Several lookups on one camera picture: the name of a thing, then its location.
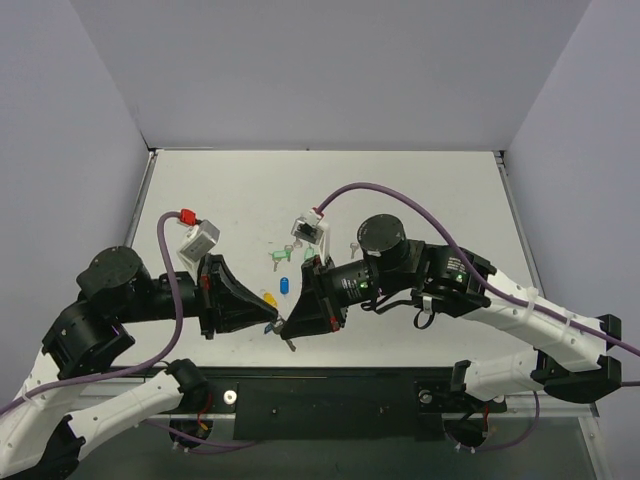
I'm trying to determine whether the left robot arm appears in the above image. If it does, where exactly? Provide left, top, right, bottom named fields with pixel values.
left=1, top=247, right=278, bottom=479

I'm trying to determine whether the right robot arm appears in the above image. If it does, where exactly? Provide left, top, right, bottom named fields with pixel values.
left=280, top=214, right=622, bottom=409

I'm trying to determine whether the dark blue key tag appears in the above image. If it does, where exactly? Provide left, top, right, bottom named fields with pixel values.
left=279, top=277, right=290, bottom=295

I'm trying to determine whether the yellow key tag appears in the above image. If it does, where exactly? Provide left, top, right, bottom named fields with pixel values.
left=262, top=292, right=278, bottom=308

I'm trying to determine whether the green key tag with key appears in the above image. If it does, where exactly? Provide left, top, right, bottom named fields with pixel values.
left=270, top=244, right=295, bottom=272

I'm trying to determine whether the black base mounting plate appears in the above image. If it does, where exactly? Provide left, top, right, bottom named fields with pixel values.
left=202, top=367, right=506, bottom=441

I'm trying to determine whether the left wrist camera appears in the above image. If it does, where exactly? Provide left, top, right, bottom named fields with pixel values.
left=177, top=220, right=220, bottom=267

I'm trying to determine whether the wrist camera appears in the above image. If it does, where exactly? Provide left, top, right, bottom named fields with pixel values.
left=177, top=220, right=220, bottom=267
left=291, top=209, right=330, bottom=265

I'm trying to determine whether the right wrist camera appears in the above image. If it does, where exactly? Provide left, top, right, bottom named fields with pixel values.
left=291, top=209, right=330, bottom=265

